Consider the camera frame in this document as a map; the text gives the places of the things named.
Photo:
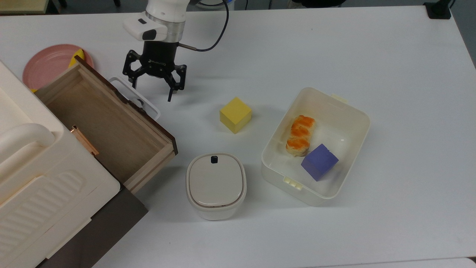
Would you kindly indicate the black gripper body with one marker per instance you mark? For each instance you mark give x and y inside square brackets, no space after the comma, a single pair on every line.
[160,59]

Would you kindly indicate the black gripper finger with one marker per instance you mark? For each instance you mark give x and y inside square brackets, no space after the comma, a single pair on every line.
[133,65]
[178,80]

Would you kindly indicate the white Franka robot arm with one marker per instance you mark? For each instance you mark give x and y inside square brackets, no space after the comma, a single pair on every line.
[165,11]

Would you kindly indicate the yellow toy banana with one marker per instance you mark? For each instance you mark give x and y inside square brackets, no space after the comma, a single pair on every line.
[77,56]

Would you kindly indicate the orange glazed toy bread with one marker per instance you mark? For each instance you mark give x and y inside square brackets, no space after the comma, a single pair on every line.
[299,136]

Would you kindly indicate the yellow foam cube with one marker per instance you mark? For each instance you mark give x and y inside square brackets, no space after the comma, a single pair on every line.
[235,115]

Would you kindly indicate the pink plate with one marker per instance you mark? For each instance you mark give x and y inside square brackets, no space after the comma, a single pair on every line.
[48,65]

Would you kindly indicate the beige lidded trash can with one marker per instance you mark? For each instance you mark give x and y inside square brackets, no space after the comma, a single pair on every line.
[215,182]

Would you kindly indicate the light wooden desk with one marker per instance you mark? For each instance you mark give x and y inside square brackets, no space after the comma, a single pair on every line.
[22,5]

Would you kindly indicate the purple foam cube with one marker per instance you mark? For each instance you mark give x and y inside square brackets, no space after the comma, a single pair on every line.
[319,162]

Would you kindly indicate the white plastic bin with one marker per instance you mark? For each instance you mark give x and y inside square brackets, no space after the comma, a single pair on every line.
[346,111]

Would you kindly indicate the black camera stand base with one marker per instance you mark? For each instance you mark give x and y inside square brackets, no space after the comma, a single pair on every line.
[438,11]

